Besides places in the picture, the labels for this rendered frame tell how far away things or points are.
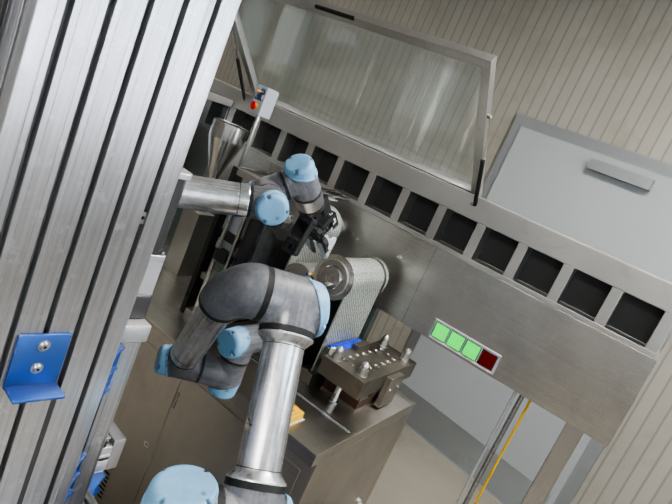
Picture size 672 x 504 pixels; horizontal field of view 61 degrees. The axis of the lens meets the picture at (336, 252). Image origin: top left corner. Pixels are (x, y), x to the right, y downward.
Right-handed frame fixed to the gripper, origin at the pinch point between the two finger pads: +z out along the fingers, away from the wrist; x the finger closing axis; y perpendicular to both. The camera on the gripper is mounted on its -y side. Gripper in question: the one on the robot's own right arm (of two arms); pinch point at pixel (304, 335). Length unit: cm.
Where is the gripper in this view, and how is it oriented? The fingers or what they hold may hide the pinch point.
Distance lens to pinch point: 172.4
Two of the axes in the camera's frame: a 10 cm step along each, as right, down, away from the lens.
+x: -7.7, -4.4, 4.7
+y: 3.9, -9.0, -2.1
